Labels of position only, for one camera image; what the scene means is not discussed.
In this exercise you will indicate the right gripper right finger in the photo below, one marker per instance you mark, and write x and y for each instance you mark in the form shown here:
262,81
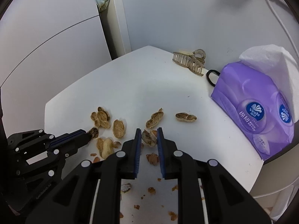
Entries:
207,192

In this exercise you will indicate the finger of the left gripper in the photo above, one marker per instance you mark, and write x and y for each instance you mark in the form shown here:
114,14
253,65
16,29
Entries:
68,148
75,139

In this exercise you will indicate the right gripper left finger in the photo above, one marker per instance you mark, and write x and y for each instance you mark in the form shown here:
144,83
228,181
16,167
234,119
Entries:
91,192

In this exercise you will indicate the peanut shell pair lower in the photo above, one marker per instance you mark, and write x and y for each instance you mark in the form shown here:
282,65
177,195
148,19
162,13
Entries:
106,147

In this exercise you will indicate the peanut shell cluster left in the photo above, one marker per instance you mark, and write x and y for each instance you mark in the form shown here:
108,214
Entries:
101,118

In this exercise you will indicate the peanut shell half upright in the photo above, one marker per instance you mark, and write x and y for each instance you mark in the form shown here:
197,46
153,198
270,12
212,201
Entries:
118,129

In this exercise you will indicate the peanut shell fragment centre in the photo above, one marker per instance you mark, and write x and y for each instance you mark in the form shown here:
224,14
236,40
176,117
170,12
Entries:
153,159

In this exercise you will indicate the white bedside table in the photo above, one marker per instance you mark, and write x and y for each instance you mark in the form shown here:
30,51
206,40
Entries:
133,87

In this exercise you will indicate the purple tissue pack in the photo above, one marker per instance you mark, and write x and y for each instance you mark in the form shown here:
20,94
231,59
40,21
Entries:
260,94

